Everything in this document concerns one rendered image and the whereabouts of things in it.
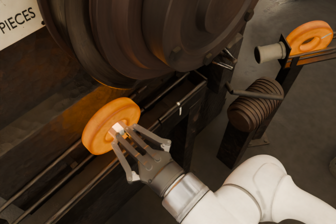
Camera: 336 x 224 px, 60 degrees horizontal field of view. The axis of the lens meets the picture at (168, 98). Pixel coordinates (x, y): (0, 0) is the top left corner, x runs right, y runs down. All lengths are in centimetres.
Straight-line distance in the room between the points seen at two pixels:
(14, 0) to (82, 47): 14
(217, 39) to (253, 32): 158
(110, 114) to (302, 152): 124
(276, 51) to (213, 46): 51
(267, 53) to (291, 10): 140
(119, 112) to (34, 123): 18
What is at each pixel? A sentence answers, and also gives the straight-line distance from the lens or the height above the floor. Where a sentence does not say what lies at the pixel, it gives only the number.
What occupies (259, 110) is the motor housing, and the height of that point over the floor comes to 52.
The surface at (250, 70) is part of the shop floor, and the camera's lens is 191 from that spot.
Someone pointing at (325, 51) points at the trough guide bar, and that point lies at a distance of 114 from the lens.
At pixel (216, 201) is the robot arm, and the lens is 59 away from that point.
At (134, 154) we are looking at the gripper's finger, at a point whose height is 83.
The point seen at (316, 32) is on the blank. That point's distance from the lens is 107.
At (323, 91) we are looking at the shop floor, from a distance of 197.
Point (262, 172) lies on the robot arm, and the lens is 67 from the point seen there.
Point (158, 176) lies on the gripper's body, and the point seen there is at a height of 84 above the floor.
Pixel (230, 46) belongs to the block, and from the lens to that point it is 88.
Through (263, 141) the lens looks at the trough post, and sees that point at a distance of 164.
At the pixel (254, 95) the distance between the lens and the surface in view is 107.
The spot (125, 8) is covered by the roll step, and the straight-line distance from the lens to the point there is 41.
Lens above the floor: 141
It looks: 56 degrees down
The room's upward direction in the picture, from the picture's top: straight up
